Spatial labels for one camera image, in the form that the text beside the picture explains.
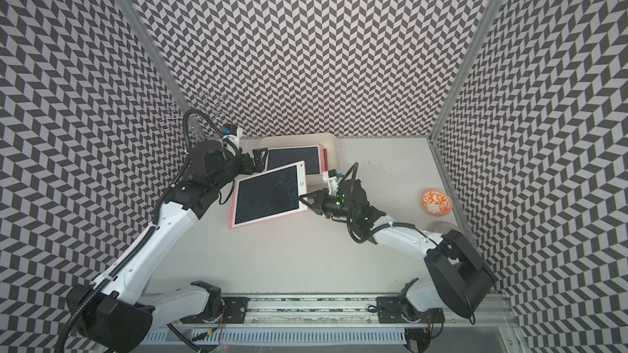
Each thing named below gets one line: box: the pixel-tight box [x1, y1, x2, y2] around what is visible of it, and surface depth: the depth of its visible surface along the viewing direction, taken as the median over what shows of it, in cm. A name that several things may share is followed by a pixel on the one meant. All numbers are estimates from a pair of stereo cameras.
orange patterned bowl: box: [421, 188, 454, 217], surface depth 96 cm
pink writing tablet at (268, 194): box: [228, 160, 310, 230], surface depth 81 cm
